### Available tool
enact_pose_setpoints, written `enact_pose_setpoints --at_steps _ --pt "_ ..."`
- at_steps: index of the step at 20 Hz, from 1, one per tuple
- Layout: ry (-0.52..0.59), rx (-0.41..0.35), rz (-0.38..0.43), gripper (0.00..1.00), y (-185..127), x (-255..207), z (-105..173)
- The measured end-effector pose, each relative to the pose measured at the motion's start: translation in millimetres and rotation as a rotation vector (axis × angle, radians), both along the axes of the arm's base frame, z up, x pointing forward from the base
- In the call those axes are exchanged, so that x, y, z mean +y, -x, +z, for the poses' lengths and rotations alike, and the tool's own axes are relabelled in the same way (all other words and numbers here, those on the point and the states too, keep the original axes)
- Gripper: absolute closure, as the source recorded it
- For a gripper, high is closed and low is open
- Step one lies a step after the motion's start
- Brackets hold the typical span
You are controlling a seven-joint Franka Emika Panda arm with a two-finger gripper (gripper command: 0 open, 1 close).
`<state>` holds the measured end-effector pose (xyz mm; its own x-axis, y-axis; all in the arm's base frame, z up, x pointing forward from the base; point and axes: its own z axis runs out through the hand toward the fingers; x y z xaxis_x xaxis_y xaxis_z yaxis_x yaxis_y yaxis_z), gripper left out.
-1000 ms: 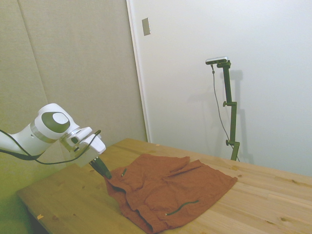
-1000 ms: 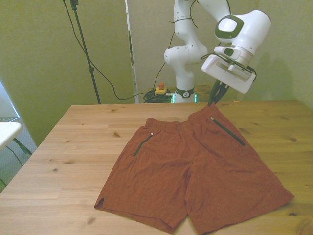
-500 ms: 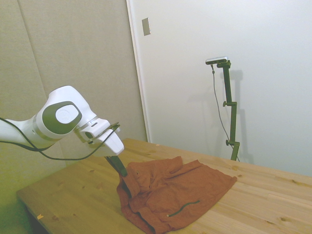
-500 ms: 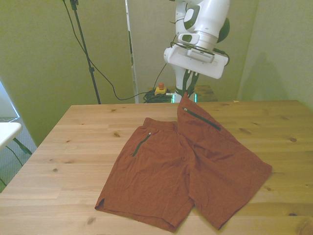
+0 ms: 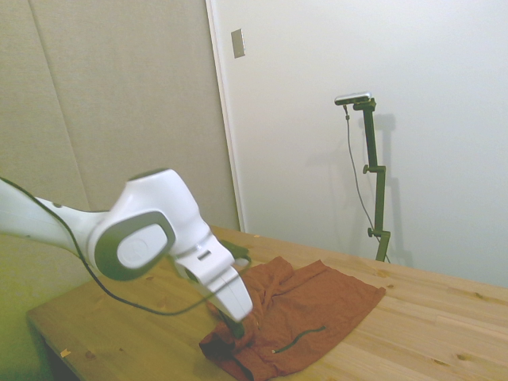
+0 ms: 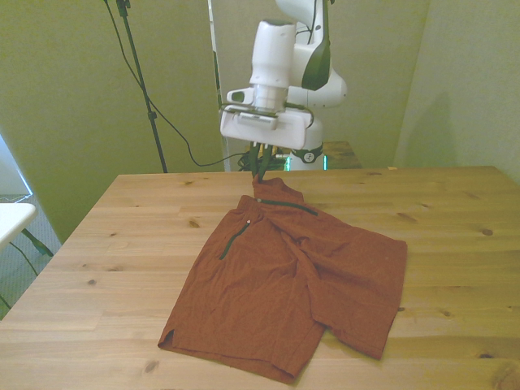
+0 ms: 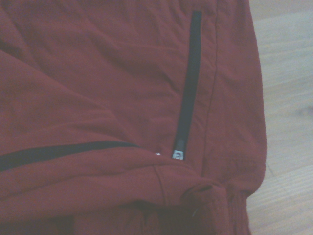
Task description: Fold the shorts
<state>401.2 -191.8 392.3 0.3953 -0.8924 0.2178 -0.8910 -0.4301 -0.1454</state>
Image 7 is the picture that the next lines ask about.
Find rust red shorts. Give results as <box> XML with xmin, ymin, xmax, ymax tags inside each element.
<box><xmin>0</xmin><ymin>0</ymin><xmax>268</xmax><ymax>235</ymax></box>

